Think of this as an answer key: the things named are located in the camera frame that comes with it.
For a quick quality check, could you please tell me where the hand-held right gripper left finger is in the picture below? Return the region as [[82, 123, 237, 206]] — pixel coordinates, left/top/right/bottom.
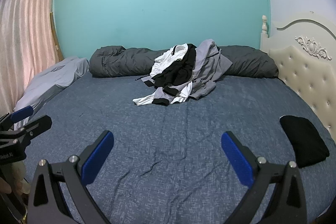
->
[[28, 130, 114, 224]]

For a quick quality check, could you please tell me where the wooden board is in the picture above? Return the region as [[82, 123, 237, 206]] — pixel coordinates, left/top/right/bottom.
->
[[49, 12, 65, 62]]

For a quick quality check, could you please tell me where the dark grey duvet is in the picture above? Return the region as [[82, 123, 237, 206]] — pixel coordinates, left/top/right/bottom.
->
[[89, 45, 279, 79]]

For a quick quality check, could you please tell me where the crumpled black garment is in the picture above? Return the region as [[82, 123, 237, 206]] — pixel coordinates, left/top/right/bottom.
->
[[152, 43, 197, 88]]

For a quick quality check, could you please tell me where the person's left hand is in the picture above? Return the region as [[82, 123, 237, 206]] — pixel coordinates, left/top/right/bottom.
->
[[0, 158, 29, 195]]

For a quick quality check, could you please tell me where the pink curtain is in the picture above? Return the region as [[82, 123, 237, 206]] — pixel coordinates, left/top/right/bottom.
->
[[0, 0, 58, 114]]

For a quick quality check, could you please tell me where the cream tufted headboard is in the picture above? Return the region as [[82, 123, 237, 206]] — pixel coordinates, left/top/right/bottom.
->
[[260, 12, 336, 140]]

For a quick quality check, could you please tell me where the blue patterned bed sheet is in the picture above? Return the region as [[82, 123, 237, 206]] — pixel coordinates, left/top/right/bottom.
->
[[13, 73, 334, 224]]

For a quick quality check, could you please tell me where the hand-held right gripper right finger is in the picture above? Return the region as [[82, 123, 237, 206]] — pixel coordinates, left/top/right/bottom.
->
[[221, 131, 307, 224]]

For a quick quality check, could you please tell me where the light grey cloth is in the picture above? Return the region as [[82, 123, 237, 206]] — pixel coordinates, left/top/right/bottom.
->
[[13, 57, 90, 130]]

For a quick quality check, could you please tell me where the white garment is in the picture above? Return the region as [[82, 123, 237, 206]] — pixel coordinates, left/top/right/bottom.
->
[[150, 44, 189, 76]]

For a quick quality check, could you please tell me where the grey garment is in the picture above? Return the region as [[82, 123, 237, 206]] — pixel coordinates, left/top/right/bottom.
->
[[190, 40, 233, 100]]

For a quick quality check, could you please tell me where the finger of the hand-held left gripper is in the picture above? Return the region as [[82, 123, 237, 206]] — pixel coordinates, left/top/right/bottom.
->
[[0, 105, 34, 132], [16, 115, 52, 140]]

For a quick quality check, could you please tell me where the folded black garment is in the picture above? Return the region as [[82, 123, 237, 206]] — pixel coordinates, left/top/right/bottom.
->
[[280, 115, 330, 169]]

